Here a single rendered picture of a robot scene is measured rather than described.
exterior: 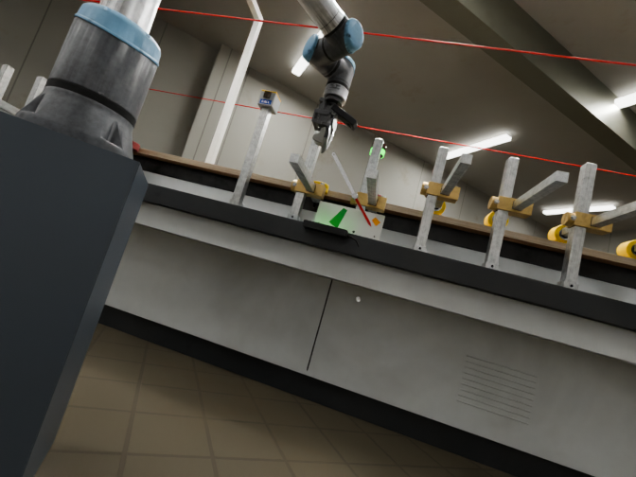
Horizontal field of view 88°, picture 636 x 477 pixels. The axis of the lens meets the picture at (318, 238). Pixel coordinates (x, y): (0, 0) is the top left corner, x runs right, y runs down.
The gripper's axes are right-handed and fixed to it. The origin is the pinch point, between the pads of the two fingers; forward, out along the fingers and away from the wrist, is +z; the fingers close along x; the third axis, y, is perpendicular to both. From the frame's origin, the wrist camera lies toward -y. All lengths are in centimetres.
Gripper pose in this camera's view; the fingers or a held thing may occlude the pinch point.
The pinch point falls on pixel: (325, 150)
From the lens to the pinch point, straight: 126.6
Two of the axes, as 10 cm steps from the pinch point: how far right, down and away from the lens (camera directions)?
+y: -9.5, -2.5, 2.1
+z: -2.8, 9.5, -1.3
